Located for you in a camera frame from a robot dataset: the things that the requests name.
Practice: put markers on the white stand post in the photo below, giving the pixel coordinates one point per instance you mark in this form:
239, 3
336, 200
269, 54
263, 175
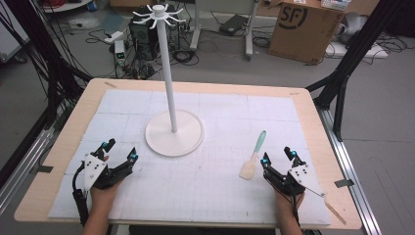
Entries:
249, 32
195, 26

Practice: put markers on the white power strip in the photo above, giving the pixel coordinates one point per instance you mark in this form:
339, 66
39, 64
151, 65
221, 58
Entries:
113, 37

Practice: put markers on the person's left hand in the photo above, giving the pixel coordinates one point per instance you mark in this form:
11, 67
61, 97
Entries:
105, 197

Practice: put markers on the grey white appliance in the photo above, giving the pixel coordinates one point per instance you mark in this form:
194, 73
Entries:
354, 24

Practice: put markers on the grey bench power supply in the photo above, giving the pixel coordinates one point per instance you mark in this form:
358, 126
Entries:
119, 52

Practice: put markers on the brown cardboard box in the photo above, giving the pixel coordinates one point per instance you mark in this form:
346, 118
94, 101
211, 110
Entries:
303, 39

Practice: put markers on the person's right hand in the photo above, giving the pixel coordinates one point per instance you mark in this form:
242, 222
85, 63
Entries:
287, 204

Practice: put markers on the black tape piece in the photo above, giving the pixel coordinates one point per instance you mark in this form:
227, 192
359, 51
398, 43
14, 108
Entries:
344, 183
44, 169

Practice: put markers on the white cabinet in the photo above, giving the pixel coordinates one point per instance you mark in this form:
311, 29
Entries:
9, 39

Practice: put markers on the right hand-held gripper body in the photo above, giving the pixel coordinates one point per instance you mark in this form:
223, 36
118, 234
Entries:
287, 181

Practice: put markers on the white hook stand rack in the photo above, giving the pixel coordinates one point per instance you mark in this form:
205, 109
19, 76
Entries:
169, 98

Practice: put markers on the flat black device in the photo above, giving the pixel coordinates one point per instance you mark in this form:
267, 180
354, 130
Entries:
233, 24

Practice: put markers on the round white table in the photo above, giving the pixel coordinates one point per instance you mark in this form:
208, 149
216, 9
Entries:
65, 6

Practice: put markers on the black computer tower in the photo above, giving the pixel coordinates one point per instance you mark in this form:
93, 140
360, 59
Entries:
143, 42

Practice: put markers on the black metal frame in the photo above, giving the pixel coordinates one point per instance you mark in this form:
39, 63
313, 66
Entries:
355, 52
42, 49

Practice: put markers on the beige masking tape piece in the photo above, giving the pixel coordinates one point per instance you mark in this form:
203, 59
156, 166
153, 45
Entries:
110, 84
294, 94

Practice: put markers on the flat white board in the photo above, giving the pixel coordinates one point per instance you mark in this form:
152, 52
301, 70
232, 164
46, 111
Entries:
345, 52

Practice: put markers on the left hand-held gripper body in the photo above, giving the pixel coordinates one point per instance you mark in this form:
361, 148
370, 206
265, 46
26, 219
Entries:
94, 171

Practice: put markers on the aluminium rail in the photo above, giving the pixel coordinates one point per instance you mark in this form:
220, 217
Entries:
23, 166
352, 169

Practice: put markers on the white grid mat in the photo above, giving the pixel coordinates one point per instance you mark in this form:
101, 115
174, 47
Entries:
212, 189

